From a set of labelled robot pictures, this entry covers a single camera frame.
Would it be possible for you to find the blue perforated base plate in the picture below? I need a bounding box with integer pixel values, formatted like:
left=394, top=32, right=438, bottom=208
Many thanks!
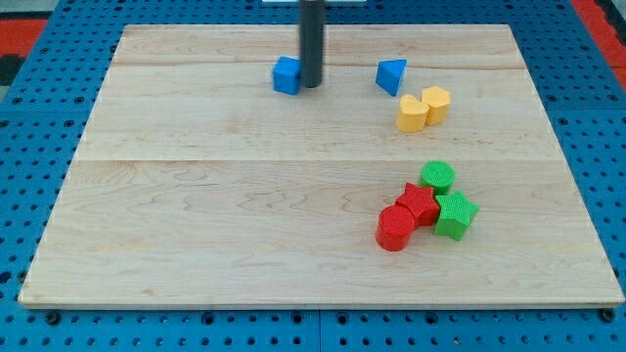
left=1, top=0, right=625, bottom=351

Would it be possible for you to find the yellow heart block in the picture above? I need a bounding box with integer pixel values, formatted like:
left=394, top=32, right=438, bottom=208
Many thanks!
left=396, top=94, right=429, bottom=133

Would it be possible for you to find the yellow hexagon block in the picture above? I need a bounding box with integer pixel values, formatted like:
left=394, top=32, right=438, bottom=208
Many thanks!
left=422, top=86, right=451, bottom=125

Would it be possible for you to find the green star block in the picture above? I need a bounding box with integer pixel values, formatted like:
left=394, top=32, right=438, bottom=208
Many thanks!
left=433, top=190, right=479, bottom=242

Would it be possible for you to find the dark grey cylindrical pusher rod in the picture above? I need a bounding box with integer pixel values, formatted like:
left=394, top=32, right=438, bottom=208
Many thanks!
left=298, top=0, right=326, bottom=88

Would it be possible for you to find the blue triangular prism block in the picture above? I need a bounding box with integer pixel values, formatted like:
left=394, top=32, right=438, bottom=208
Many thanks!
left=375, top=59, right=407, bottom=97

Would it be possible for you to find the green cylinder block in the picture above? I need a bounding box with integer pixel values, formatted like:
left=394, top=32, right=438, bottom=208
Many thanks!
left=419, top=160, right=456, bottom=196

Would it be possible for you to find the blue cube block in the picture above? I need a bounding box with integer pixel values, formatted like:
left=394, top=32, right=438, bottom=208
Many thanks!
left=272, top=56, right=300, bottom=96

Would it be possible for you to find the red star block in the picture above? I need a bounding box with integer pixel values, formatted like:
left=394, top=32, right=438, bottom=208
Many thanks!
left=395, top=183, right=440, bottom=228

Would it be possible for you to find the red cylinder block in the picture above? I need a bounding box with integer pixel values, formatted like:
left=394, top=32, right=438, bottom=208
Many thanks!
left=376, top=205, right=415, bottom=251

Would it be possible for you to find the light wooden board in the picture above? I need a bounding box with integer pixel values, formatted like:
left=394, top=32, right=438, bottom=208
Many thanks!
left=19, top=24, right=624, bottom=310

